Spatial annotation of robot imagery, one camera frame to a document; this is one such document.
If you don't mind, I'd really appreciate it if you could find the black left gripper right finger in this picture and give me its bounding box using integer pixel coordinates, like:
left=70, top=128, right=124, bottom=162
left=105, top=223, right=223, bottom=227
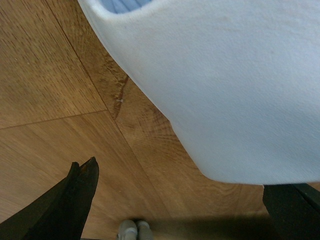
left=262, top=183, right=320, bottom=240

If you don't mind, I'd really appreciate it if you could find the white foam slipper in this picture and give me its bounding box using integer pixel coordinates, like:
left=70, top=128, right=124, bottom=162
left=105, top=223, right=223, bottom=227
left=79, top=0, right=320, bottom=185

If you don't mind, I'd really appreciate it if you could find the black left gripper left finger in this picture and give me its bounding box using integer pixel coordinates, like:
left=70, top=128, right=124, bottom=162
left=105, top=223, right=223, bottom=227
left=0, top=157, right=99, bottom=240

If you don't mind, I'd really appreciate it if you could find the black cable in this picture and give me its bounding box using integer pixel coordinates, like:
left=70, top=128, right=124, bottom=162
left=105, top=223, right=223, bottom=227
left=116, top=219, right=154, bottom=240

